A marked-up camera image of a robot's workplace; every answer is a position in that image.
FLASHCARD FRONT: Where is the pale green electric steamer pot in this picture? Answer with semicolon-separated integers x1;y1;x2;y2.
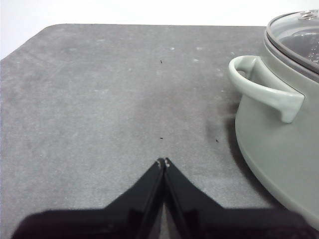
228;34;319;226

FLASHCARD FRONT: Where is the glass lid with round knob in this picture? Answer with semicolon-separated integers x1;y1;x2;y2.
266;8;319;83

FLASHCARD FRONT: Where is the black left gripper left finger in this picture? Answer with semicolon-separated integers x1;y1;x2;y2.
11;158;165;239

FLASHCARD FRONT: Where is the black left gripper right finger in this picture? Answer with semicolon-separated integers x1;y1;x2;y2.
164;157;317;239

